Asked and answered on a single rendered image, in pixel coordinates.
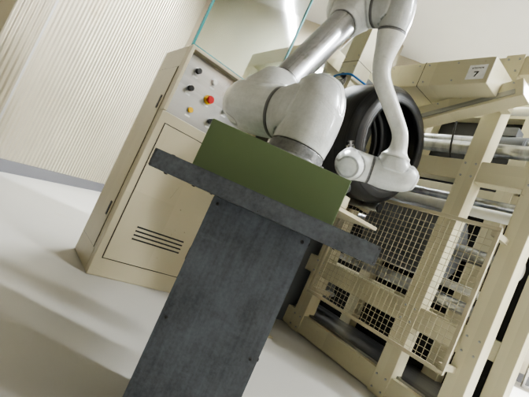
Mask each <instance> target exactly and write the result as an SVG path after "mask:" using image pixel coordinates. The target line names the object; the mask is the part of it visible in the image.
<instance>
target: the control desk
mask: <svg viewBox="0 0 529 397"><path fill-rule="evenodd" d="M237 80H242V78H240V77H239V76H237V75H236V74H234V73H233V72H232V71H231V70H229V69H228V68H226V67H225V66H224V65H222V64H221V63H219V62H218V61H217V60H215V59H214V58H212V57H211V56H210V55H208V54H207V53H206V52H205V51H203V50H201V49H200V48H199V47H197V46H196V45H194V44H192V45H189V46H186V47H184V48H180V49H178V50H174V51H171V52H168V53H167V54H166V56H165V59H164V60H163V62H162V64H161V67H160V68H159V71H158V73H157V75H156V77H155V79H154V81H153V83H152V86H151V88H150V90H149V92H148V94H147V96H146V99H145V101H144V103H143V104H142V107H141V109H140V111H139V114H138V116H137V117H136V119H135V122H134V124H133V125H132V127H131V131H130V132H129V134H128V137H127V138H126V140H125V142H124V145H123V147H122V149H121V151H120V153H119V155H118V157H117V160H116V162H115V164H114V166H113V168H112V170H111V173H110V174H109V177H108V179H107V181H106V182H105V185H104V187H103V189H102V192H101V194H100V195H99V197H98V200H97V202H96V204H95V206H94V209H93V210H92V212H91V215H90V217H89V219H88V221H87V223H86V225H85V227H84V229H83V232H82V234H81V236H80V238H79V240H78V242H77V244H76V247H75V249H76V252H77V254H78V256H79V258H80V261H81V263H82V265H83V267H84V269H85V272H86V273H88V274H91V275H95V276H101V277H105V278H108V279H112V280H118V281H121V282H125V283H129V284H134V285H138V286H142V287H145V288H152V289H155V290H158V291H165V292H168V293H170V291H171V290H172V286H173V284H174V283H175V281H176V278H177V276H178V274H179V271H180V270H181V267H182V265H183V263H184V261H185V258H186V256H187V254H188V252H189V250H190V248H191V245H192V243H193V241H194V238H195V236H196V235H197V233H198V230H199V228H200V226H201V224H202V221H203V219H204V217H205V214H206V212H207V210H208V208H209V205H210V203H211V201H212V200H213V196H215V195H211V194H210V193H209V192H207V191H204V190H202V189H200V188H198V187H195V186H194V187H193V186H192V184H189V183H187V182H185V181H183V180H180V179H178V178H176V177H174V176H171V175H169V174H167V175H166V174H164V172H162V171H161V170H159V169H156V168H154V167H152V166H150V165H149V164H148V163H149V161H150V159H151V157H152V154H153V152H154V150H155V148H158V149H160V150H163V151H165V152H167V153H169V154H174V155H175V156H176V157H178V158H181V159H183V160H185V161H188V162H190V163H193V161H194V159H195V157H196V155H197V152H198V150H199V148H200V146H201V144H202V141H203V139H204V138H205V135H206V132H207V131H208V129H209V126H210V125H211V123H212V120H213V118H214V119H216V120H219V121H221V122H223V123H225V124H228V125H230V126H232V127H233V128H236V127H235V126H234V125H233V124H232V123H231V122H230V121H229V119H228V118H227V116H226V115H225V113H224V110H223V105H222V102H223V97H224V93H225V91H226V90H227V89H228V88H229V87H230V86H231V85H232V84H233V83H234V82H236V81H237ZM237 129H238V128H237ZM239 130H240V129H239ZM240 131H242V130H240ZM242 132H243V131H242Z"/></svg>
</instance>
